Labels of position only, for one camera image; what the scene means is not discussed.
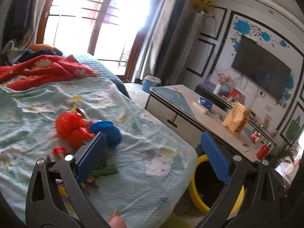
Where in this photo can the wall mounted black television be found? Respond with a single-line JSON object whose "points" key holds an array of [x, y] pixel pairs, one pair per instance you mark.
{"points": [[261, 67]]}

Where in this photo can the dark left curtain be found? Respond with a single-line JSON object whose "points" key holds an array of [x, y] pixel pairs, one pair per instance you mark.
{"points": [[21, 24]]}

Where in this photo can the red floral blanket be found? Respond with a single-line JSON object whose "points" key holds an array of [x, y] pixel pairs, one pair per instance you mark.
{"points": [[44, 69]]}

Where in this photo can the red thermos cup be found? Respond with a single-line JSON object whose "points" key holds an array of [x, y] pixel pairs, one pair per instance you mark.
{"points": [[264, 151]]}

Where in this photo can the blue crumpled ball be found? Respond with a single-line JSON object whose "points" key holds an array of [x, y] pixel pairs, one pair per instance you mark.
{"points": [[111, 132]]}

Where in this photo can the black tv cabinet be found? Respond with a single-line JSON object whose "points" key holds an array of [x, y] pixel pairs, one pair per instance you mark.
{"points": [[253, 124]]}

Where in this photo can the yellow paper snack bag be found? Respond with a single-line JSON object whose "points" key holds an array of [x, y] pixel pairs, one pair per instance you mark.
{"points": [[236, 119]]}

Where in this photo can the small red white jar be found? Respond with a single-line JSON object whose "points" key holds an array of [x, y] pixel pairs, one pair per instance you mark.
{"points": [[255, 136]]}

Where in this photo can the red picture card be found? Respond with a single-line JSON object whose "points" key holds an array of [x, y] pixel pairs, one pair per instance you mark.
{"points": [[236, 95]]}

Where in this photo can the green potted plant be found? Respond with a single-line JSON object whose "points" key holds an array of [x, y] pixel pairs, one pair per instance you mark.
{"points": [[284, 155]]}

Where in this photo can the yellow rimmed black trash bin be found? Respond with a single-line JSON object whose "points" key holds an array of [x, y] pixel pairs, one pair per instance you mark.
{"points": [[204, 187]]}

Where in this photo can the light green cartoon bed sheet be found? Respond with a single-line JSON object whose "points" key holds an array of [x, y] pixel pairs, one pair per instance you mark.
{"points": [[154, 165]]}

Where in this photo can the orange wrapper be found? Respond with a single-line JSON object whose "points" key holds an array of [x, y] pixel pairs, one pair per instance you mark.
{"points": [[71, 127]]}

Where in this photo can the white and blue coffee table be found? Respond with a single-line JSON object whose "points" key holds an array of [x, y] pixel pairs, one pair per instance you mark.
{"points": [[177, 107]]}

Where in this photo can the white vase with red flowers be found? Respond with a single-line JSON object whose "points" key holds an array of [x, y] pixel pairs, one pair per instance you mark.
{"points": [[223, 86]]}

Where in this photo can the blue quilted cushion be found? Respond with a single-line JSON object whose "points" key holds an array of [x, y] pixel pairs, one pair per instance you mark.
{"points": [[94, 64]]}

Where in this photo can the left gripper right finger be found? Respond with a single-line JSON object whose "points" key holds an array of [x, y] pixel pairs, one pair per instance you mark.
{"points": [[260, 207]]}

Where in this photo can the person's left hand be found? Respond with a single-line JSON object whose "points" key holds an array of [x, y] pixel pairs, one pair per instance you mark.
{"points": [[115, 220]]}

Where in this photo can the purple yellow snack wrapper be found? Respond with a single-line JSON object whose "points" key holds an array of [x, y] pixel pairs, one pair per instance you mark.
{"points": [[58, 154]]}

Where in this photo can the wooden framed glass door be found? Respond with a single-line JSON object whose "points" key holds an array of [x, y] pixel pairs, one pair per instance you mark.
{"points": [[106, 29]]}

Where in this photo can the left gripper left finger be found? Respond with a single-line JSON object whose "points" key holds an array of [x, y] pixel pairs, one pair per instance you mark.
{"points": [[44, 205]]}

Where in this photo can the green wrapper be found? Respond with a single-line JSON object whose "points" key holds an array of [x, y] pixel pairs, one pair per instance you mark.
{"points": [[104, 171]]}

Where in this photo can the banana peel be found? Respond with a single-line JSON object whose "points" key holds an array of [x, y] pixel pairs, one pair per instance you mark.
{"points": [[75, 107]]}

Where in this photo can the tall grey air conditioner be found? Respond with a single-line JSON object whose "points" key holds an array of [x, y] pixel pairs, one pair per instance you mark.
{"points": [[177, 59]]}

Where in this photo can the grey right curtain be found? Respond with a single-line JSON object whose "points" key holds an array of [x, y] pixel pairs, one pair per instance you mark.
{"points": [[153, 39]]}

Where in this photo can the blue tissue pack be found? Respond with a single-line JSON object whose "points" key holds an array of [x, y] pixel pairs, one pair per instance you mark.
{"points": [[206, 103]]}

